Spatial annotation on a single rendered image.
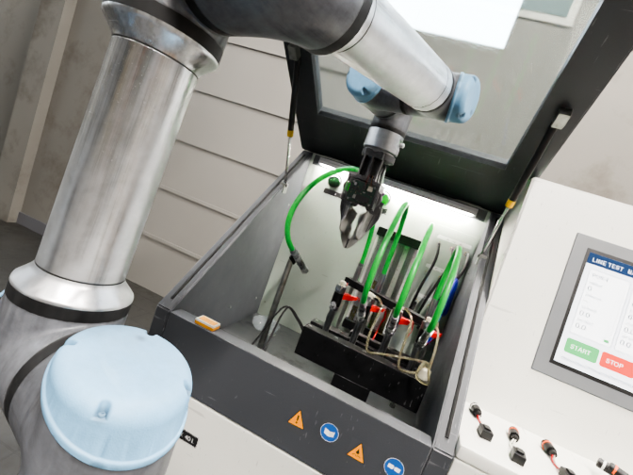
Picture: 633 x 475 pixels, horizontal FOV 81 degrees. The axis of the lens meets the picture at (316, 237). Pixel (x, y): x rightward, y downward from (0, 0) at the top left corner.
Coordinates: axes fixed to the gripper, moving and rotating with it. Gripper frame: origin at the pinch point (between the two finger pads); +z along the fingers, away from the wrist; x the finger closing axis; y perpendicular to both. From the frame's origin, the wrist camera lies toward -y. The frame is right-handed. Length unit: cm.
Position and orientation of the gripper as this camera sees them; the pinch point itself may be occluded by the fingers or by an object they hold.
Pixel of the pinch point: (348, 242)
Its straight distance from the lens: 82.8
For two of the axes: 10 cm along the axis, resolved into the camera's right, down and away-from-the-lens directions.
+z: -3.4, 9.3, 1.1
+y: -2.9, 0.0, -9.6
